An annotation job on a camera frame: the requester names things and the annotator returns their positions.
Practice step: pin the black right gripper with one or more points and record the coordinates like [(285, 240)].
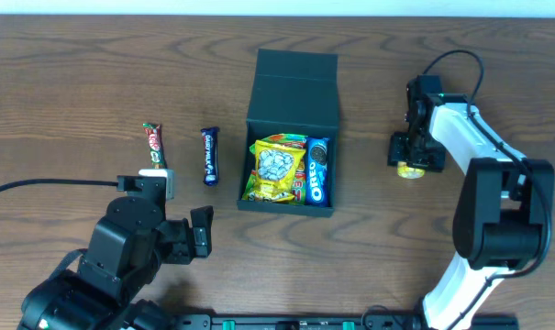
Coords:
[(415, 156)]

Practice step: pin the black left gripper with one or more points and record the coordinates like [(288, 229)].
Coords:
[(199, 235)]

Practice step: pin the yellow Mentos jar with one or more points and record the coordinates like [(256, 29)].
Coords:
[(407, 172)]

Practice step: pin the blue Dairy Milk bar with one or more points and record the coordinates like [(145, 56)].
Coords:
[(209, 137)]

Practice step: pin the yellow sunflower seed bag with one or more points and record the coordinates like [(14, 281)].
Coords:
[(273, 172)]

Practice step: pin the red green KitKat bar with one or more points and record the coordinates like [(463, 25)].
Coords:
[(154, 135)]

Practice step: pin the blue Oreo cookie pack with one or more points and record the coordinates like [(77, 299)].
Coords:
[(316, 171)]

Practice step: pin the dark green cardboard box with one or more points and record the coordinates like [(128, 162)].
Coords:
[(293, 92)]

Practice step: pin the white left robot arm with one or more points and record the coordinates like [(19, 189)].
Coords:
[(95, 288)]

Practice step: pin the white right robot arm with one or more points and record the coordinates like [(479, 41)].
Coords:
[(502, 227)]

